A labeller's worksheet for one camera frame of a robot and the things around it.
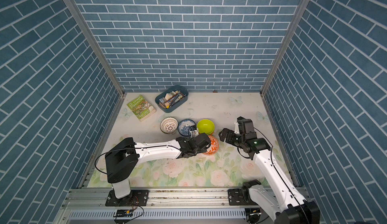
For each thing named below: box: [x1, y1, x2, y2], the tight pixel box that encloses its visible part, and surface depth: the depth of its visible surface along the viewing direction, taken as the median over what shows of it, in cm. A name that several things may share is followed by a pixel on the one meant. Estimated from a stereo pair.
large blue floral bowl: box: [177, 119, 197, 137], surface depth 98 cm
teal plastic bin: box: [154, 84, 189, 114], surface depth 114 cm
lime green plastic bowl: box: [196, 119, 216, 136], surface depth 96 cm
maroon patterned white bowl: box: [159, 117, 179, 135], surface depth 98 cm
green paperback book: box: [126, 94, 157, 122], surface depth 110 cm
